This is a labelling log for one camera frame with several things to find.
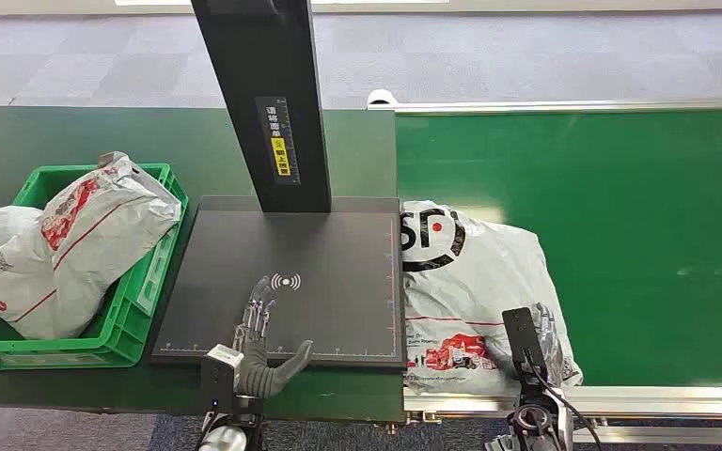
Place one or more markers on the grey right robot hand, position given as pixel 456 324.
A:
pixel 551 348

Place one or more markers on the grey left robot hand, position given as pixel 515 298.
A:
pixel 255 367

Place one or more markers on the white SF courier package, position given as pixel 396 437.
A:
pixel 479 280

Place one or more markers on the green conveyor belt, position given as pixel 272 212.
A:
pixel 647 218

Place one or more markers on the grey package with red print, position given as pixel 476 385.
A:
pixel 105 236

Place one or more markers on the crumpled white grey package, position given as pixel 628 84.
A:
pixel 9 261

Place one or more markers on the green plastic crate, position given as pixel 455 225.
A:
pixel 143 292

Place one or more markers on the black and yellow ruler label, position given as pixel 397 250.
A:
pixel 279 140

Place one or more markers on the black scanner column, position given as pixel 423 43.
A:
pixel 261 62

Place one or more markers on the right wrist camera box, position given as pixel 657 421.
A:
pixel 522 336

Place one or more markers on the aluminium conveyor side rail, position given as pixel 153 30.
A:
pixel 647 399
pixel 585 106

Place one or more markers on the black scanner base plate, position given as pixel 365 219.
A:
pixel 336 280

